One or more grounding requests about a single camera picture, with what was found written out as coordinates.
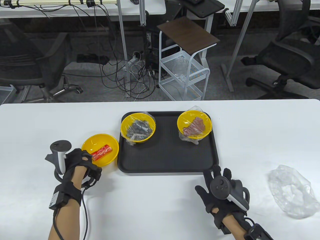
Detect person's right hand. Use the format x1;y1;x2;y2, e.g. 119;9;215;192
195;165;250;234

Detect person's left hand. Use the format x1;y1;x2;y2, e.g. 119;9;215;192
62;148;103;188

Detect grey white handheld controller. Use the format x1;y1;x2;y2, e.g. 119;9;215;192
44;140;72;182
210;176;250;212

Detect yellow plastic bowl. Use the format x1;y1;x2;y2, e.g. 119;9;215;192
120;112;156;143
177;111;212;139
81;134;119;167

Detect clear plastic food cover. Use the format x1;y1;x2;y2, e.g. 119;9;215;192
178;105;213;145
268;164;320;220
121;111;157;147

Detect person's left forearm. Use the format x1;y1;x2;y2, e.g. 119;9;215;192
48;166;88;240

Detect red white crab stick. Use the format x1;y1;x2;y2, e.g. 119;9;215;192
91;144;112;161

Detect black plastic tray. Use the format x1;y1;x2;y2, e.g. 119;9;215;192
117;111;220;174

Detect pile of dark blueberries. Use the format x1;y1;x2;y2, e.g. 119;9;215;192
126;120;153;137

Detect brown roasted meat piece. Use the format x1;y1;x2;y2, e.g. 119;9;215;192
182;117;206;137

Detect clear plastic storage box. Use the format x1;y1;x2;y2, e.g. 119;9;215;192
0;85;17;105

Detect black power strip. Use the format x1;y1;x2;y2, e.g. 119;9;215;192
76;53;110;65

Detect black mesh office chair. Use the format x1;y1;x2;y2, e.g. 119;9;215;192
241;0;320;100
0;19;84;103

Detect white power strip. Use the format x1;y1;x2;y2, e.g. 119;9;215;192
124;51;143;72

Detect black computer tower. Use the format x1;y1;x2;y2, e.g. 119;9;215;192
146;30;182;75

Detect crumpled clear plastic wrap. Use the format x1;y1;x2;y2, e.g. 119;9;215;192
172;56;190;83

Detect white desk aluminium legs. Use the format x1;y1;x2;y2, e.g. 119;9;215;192
220;0;320;92
0;0;167;98

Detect black side stand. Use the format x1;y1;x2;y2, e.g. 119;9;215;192
180;0;225;34

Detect black sensor cable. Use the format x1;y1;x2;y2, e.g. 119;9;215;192
52;186;89;240

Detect tangle of black cables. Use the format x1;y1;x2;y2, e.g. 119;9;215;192
72;4;160;100

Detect beige cable tray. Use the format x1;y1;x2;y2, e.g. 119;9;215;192
19;0;117;5

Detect white wire cart wooden top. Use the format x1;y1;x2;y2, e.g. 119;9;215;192
157;16;220;101

